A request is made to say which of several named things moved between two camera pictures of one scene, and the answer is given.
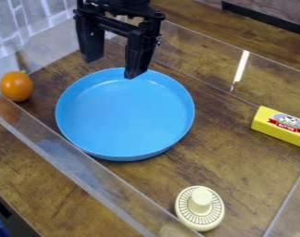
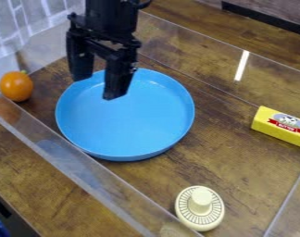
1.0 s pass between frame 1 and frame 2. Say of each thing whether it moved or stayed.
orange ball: stayed
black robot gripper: moved
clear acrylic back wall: stayed
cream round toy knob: stayed
